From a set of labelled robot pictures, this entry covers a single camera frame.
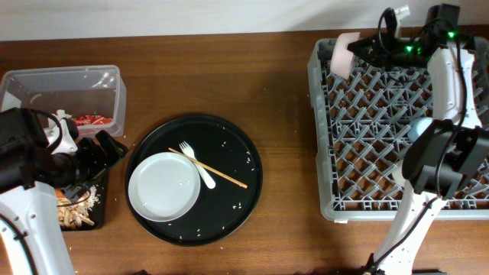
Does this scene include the black rectangular tray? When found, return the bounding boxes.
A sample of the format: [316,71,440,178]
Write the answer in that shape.
[61,176,108,231]

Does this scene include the round black serving tray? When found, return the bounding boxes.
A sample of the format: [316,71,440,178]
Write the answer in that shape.
[126,115,263,246]

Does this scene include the clear plastic bin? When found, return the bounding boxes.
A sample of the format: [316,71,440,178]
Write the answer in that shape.
[1,65,127,137]

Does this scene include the grey dishwasher rack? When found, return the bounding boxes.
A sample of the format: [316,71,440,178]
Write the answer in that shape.
[307,37,489,224]

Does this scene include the red snack wrapper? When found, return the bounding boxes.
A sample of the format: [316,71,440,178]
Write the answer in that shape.
[73,115,112,127]

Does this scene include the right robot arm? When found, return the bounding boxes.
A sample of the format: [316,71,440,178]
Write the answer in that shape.
[347,4,488,274]

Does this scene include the rice and food scraps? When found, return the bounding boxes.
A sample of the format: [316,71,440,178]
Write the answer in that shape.
[56,186,99,231]

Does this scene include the white upturned cup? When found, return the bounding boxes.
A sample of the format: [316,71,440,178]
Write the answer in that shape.
[391,160,406,188]

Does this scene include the pink shallow bowl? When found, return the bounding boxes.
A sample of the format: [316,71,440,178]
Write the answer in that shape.
[330,32,361,79]

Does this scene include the white plastic fork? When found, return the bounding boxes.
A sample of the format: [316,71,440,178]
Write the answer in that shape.
[179,141,216,189]

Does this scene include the white tissue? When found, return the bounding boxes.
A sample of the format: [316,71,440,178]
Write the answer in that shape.
[47,109,73,128]

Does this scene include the white dinner plate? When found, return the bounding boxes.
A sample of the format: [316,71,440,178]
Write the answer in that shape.
[128,152,201,222]

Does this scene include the light blue cup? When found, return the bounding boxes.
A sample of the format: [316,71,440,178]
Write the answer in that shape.
[407,117,432,143]

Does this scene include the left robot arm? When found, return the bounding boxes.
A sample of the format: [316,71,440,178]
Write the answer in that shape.
[1,108,128,274]

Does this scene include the wooden chopstick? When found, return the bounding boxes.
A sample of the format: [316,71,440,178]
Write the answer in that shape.
[168,147,248,189]

